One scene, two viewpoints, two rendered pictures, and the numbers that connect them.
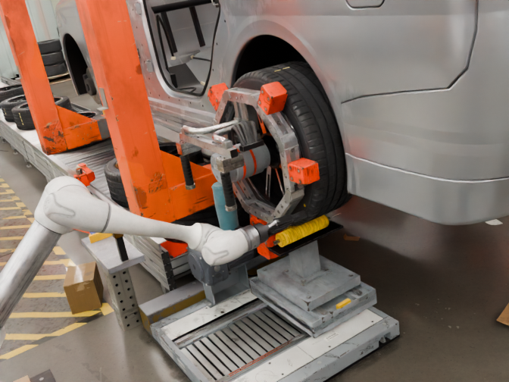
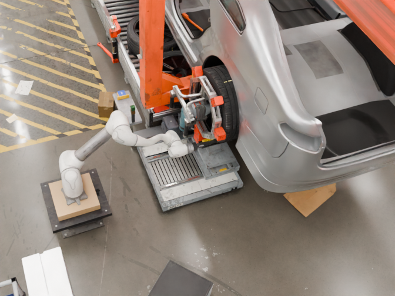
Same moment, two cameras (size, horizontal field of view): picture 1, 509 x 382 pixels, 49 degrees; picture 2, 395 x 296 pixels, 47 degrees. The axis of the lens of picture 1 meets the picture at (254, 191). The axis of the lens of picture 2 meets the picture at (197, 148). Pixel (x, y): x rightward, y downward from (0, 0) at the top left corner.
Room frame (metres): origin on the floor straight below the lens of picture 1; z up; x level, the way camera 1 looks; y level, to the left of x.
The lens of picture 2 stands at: (-0.60, -0.02, 3.75)
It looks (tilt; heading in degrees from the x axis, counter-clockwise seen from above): 52 degrees down; 0
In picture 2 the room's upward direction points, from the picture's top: 9 degrees clockwise
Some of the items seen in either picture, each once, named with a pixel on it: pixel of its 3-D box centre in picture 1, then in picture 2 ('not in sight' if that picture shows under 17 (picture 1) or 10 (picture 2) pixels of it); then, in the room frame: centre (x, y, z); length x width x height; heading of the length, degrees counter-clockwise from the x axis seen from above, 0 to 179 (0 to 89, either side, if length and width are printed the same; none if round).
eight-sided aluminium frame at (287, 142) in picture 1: (255, 156); (204, 107); (2.15, -0.03, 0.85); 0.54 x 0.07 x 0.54; 29
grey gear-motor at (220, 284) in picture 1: (234, 261); (183, 128); (2.39, 0.15, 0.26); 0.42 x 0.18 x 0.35; 119
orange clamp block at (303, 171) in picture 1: (303, 171); (219, 134); (1.88, -0.19, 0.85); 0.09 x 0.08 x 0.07; 29
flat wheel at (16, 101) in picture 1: (29, 105); not in sight; (7.25, 2.70, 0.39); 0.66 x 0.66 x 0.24
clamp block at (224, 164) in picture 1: (229, 161); (190, 121); (1.90, 0.07, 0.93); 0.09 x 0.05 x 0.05; 119
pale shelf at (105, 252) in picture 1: (110, 249); (127, 108); (2.38, 0.72, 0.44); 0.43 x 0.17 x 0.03; 29
